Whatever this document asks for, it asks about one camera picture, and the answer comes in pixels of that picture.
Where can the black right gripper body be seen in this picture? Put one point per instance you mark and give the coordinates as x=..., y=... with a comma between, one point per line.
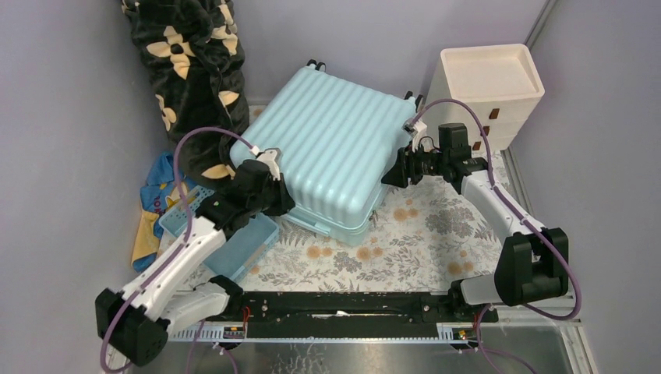
x=425, y=164

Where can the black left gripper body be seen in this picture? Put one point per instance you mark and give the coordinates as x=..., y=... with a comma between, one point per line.
x=281, y=196

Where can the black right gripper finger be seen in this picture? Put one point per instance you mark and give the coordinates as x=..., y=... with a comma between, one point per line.
x=395, y=180
x=404, y=161

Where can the light blue ribbed suitcase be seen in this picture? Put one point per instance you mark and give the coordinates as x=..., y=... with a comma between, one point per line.
x=336, y=140

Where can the black floral plush blanket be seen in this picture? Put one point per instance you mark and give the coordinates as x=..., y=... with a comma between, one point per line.
x=194, y=60

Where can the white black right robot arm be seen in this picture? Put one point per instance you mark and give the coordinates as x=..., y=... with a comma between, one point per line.
x=529, y=268

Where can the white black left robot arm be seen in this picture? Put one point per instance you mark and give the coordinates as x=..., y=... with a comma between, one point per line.
x=138, y=320

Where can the light blue perforated plastic basket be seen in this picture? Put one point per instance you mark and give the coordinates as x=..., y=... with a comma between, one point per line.
x=242, y=251

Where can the floral patterned floor mat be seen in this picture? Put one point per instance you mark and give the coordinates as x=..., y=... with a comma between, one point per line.
x=421, y=239

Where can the white three-drawer storage cabinet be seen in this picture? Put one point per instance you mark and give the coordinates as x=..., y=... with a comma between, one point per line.
x=500, y=83

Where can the blue yellow cloth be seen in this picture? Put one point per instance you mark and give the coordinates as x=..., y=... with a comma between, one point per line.
x=157, y=196

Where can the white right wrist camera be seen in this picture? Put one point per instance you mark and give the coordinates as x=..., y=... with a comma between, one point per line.
x=417, y=130

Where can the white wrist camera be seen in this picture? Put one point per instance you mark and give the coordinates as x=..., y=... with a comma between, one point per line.
x=270, y=158
x=417, y=130

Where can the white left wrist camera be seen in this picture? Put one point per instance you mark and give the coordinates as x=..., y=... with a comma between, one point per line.
x=270, y=158

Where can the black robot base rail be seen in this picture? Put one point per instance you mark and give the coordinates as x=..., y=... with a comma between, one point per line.
x=339, y=317

